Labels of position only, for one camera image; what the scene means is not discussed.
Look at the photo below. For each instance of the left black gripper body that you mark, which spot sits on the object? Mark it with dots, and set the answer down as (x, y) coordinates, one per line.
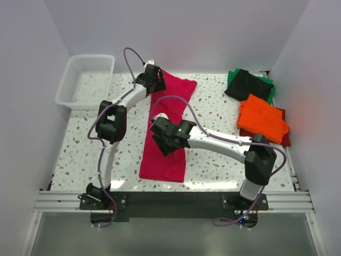
(155, 82)

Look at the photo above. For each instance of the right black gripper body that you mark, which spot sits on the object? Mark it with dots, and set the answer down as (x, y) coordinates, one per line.
(169, 139)

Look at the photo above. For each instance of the crimson pink t shirt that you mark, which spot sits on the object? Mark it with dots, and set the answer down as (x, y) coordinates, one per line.
(162, 160)

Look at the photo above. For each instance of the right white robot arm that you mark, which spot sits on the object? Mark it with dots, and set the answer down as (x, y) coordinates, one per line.
(256, 154)

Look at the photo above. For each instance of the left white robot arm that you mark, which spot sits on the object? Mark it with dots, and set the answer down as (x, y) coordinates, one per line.
(110, 126)

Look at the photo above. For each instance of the white plastic basket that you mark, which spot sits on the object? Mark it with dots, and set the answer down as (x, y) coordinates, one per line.
(85, 81)

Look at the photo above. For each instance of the folded green t shirt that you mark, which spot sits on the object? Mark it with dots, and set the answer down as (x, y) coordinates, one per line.
(269, 89)

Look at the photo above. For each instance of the folded orange t shirt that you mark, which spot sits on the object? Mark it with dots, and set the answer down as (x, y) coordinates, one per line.
(253, 103)

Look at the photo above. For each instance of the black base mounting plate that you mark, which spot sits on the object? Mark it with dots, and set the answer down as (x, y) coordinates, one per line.
(173, 205)

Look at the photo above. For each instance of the folded black t shirt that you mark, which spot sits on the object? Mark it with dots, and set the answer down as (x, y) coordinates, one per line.
(249, 85)

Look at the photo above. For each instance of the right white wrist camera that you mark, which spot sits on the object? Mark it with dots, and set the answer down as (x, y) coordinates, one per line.
(160, 115)

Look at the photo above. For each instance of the aluminium frame rail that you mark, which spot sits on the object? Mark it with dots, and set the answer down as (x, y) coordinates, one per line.
(278, 202)

